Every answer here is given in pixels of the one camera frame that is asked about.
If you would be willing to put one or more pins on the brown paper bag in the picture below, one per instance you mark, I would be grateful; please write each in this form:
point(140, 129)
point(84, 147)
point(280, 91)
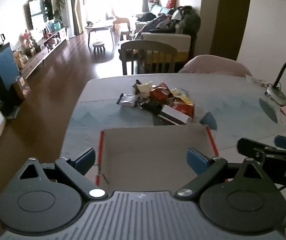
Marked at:
point(21, 87)

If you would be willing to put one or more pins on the cardboard box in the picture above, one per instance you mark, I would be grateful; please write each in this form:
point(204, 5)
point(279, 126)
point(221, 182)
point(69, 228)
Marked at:
point(145, 150)

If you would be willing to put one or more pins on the flat screen television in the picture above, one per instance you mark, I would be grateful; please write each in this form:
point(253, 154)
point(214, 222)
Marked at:
point(40, 12)

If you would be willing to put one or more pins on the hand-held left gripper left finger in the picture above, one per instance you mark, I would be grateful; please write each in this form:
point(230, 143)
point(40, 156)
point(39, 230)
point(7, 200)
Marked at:
point(85, 158)

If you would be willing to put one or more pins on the white black snack box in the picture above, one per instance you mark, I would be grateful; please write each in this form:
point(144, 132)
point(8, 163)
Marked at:
point(174, 115)

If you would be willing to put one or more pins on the red patterned snack packet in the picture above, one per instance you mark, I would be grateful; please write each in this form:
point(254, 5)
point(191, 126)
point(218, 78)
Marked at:
point(185, 110)

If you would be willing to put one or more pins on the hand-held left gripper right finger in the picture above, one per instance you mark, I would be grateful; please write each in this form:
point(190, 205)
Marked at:
point(196, 160)

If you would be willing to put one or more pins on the sofa with white cover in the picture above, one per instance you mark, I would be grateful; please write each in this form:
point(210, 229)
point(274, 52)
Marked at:
point(165, 42)

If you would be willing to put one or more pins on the silver black snack packet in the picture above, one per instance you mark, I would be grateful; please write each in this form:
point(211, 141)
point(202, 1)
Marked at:
point(127, 100)

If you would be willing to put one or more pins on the clear plastic wrapper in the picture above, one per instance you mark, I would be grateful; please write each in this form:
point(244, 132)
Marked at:
point(256, 80)

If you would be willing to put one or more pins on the small round wooden stool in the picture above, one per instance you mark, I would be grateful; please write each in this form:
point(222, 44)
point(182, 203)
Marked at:
point(99, 46)

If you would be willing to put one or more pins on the white coffee table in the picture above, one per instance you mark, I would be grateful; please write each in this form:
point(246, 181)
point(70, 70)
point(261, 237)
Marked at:
point(99, 27)

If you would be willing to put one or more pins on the pile of clothes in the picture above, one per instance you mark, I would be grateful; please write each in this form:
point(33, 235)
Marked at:
point(172, 21)

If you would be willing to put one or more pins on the wooden dining chair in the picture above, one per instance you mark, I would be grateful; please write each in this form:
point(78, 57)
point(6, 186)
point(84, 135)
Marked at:
point(148, 47)

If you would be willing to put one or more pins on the white standing air conditioner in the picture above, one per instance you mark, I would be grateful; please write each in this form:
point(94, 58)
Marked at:
point(66, 12)

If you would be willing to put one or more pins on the grey desk lamp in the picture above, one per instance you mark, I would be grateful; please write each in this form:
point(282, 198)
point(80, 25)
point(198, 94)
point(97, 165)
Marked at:
point(274, 92)

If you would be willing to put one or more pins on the red brown snack packet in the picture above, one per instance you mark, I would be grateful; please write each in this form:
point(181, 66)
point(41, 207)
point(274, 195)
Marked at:
point(160, 92)

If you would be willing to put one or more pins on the red bag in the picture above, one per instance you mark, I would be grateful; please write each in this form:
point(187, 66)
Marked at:
point(172, 2)

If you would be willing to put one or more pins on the green house plant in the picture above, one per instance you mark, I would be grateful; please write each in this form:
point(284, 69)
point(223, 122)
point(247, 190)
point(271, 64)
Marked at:
point(59, 5)

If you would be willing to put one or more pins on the pink cloth covered chair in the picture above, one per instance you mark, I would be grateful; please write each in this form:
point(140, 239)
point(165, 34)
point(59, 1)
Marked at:
point(212, 65)

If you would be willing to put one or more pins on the wooden television cabinet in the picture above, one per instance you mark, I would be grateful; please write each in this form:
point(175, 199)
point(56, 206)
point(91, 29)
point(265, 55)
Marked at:
point(43, 55)

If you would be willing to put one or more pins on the wooden armchair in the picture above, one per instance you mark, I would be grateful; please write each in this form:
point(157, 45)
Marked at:
point(121, 21)

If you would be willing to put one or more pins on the black cabinet with blue panel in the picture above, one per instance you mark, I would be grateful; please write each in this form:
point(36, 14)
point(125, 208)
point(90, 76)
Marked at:
point(5, 65)

